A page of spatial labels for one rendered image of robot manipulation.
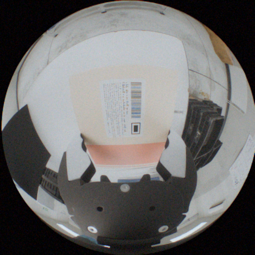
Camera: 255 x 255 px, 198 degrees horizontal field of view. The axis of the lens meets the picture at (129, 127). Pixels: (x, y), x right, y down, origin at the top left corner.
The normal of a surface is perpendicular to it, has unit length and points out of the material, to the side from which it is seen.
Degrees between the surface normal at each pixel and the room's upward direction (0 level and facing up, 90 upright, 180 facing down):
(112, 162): 0
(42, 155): 90
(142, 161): 0
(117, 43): 0
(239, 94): 90
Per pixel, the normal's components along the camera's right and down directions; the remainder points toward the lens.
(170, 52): 0.04, 0.53
